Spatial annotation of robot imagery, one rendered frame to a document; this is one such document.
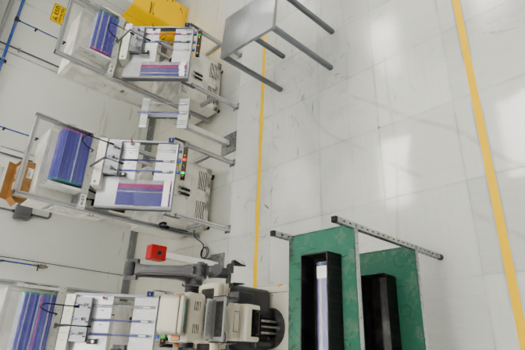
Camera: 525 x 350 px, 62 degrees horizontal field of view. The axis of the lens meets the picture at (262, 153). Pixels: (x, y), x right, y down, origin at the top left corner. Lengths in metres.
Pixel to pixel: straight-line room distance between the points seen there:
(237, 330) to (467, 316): 1.38
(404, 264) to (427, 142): 0.97
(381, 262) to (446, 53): 1.64
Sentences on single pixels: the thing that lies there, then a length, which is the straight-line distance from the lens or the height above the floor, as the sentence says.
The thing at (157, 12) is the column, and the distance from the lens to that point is 7.04.
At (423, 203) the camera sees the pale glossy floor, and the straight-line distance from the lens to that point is 3.21.
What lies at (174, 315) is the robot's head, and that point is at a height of 1.33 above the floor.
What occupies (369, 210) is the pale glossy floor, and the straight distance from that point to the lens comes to 3.42.
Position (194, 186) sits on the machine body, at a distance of 4.75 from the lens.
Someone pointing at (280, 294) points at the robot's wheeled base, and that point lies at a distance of 3.47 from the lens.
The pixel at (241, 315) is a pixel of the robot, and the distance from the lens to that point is 2.97.
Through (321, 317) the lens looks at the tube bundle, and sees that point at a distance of 2.27.
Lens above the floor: 2.75
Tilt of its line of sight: 38 degrees down
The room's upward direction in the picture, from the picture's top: 66 degrees counter-clockwise
